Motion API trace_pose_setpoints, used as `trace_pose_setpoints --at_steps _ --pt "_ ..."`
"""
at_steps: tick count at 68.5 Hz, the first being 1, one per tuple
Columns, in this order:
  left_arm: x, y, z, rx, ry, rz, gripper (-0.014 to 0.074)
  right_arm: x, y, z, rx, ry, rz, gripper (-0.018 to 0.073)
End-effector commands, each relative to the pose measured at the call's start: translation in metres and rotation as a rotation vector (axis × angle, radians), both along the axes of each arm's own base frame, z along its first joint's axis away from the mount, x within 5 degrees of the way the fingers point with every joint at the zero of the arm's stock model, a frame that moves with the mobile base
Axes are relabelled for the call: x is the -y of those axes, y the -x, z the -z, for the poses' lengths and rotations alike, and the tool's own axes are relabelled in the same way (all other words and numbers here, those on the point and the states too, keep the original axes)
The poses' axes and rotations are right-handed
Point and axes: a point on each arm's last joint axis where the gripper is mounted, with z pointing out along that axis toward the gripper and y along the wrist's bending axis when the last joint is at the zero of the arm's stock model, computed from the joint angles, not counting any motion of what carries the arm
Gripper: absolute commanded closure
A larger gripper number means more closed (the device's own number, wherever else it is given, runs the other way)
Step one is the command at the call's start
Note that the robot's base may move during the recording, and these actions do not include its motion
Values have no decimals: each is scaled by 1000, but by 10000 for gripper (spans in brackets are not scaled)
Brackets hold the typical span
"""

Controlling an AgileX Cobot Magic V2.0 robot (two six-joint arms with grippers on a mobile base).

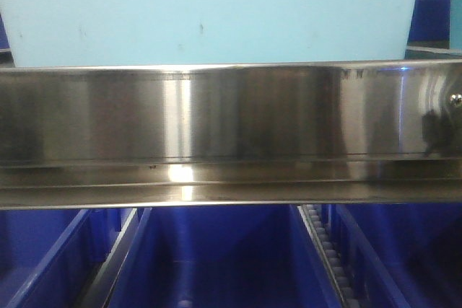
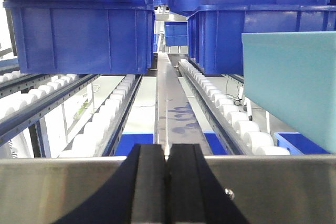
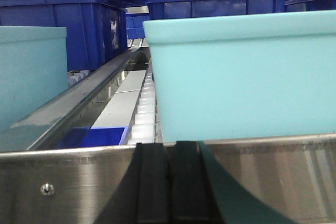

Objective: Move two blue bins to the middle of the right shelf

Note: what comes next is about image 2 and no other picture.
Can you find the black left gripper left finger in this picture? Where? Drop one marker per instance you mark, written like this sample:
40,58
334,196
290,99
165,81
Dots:
133,194

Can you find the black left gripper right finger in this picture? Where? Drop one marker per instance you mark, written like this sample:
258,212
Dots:
194,195

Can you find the light teal plastic bin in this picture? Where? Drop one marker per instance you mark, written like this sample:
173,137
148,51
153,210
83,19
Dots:
292,76

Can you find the steel shelf front beam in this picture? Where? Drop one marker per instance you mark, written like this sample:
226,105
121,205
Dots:
267,189

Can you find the lower blue bin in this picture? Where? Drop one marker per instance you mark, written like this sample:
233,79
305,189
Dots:
128,140

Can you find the white roller track centre-left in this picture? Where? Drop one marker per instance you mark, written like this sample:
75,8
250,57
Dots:
101,134

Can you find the white roller track left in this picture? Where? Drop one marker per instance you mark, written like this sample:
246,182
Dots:
29,108

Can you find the distant blue bin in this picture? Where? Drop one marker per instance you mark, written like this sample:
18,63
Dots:
175,33

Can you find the dark blue bin right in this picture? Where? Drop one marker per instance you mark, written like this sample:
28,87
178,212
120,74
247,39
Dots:
215,31

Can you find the dark blue bin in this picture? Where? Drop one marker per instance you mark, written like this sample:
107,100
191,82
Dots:
82,37
215,31

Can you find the dark blue bin left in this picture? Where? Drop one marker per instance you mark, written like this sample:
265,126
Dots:
82,37

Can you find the steel centre divider rail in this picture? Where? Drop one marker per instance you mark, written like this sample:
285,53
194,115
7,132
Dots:
175,120

